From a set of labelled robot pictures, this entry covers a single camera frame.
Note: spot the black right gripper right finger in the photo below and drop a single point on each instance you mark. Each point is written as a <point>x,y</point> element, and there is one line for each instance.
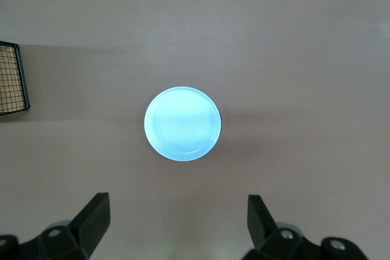
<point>265,229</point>

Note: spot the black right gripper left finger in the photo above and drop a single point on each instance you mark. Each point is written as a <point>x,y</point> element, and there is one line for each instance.
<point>88,226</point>

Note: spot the light blue round plate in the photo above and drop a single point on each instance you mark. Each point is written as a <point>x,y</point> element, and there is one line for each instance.
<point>182,124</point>

